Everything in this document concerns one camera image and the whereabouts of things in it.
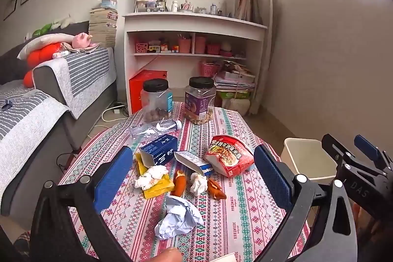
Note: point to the grey sofa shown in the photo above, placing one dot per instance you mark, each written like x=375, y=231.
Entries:
x=92, y=102

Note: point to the small white bottle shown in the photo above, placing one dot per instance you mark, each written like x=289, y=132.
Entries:
x=175, y=6

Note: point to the grey striped armrest cover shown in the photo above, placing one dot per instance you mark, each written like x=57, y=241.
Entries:
x=86, y=71

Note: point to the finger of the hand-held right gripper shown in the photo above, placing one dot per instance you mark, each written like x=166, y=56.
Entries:
x=367, y=150
x=333, y=148

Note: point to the yellow snack wrapper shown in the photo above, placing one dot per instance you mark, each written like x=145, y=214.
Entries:
x=156, y=190

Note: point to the pale blue paper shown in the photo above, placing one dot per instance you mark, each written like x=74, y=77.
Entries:
x=175, y=219

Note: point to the white bookcase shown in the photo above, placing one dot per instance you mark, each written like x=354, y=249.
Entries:
x=196, y=23

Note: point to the orange sausage wrapper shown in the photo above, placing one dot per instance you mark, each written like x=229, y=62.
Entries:
x=216, y=188
x=178, y=185

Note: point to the small blue clip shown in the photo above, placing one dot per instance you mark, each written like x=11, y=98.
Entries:
x=7, y=104

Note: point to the tall stack of books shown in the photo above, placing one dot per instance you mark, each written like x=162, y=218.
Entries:
x=103, y=31

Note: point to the large pink basket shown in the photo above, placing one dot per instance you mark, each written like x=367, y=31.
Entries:
x=208, y=69

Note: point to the clear jar with purple label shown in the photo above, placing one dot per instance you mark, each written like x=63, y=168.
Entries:
x=199, y=102

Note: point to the beige curtain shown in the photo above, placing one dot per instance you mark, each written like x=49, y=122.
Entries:
x=262, y=19

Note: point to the green and white pack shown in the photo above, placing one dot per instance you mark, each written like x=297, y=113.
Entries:
x=233, y=97

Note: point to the messy pile of papers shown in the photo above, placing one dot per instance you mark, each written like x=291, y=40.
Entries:
x=235, y=77

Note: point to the pink perforated box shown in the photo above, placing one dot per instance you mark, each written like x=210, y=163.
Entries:
x=142, y=47

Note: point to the patterned tablecloth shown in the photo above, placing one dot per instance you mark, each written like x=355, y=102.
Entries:
x=239, y=219

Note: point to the pink plush pig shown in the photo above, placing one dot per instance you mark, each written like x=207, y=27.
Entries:
x=80, y=39

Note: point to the grey striped seat cover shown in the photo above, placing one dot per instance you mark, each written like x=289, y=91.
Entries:
x=27, y=127

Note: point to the large white tissue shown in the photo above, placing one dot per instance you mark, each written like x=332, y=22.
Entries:
x=152, y=176

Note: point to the red cardboard box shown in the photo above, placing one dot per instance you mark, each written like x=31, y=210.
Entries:
x=138, y=90

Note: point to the small white tissue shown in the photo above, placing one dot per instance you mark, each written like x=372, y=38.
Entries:
x=198, y=183

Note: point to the small pink basket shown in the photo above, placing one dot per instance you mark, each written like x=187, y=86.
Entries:
x=213, y=49

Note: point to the green plush toy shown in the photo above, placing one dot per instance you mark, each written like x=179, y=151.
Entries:
x=43, y=29

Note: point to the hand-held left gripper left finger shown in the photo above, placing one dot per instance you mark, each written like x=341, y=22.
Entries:
x=112, y=179

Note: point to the clear jar with blue label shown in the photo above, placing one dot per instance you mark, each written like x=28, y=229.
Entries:
x=153, y=96

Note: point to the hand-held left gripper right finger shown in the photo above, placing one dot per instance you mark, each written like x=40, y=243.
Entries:
x=273, y=177

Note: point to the crushed clear plastic bottle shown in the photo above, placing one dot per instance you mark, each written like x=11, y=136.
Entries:
x=165, y=126

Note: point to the pink pen holder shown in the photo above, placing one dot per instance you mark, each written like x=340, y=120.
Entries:
x=184, y=45
x=200, y=45

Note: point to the small toy car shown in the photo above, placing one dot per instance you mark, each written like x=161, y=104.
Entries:
x=153, y=49

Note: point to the orange cushion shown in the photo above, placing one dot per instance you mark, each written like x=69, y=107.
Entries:
x=40, y=54

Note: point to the person's right hand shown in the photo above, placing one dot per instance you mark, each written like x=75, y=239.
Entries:
x=357, y=216

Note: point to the large blue carton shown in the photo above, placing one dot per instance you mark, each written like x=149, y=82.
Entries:
x=162, y=150

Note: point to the red instant noodle cup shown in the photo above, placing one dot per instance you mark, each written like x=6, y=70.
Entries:
x=227, y=157

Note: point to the small metal kettle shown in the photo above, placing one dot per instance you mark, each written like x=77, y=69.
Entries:
x=214, y=9

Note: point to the white plush toy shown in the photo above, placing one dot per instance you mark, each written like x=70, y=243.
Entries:
x=61, y=22

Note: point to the pale blue tissue box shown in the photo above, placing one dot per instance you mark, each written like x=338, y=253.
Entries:
x=107, y=2

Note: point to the white trash bin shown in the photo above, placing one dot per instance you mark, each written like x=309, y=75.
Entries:
x=304, y=157

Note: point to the small blue carton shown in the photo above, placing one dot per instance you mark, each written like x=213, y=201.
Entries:
x=193, y=160

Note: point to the white pillow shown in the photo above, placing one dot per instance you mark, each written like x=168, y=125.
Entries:
x=43, y=41

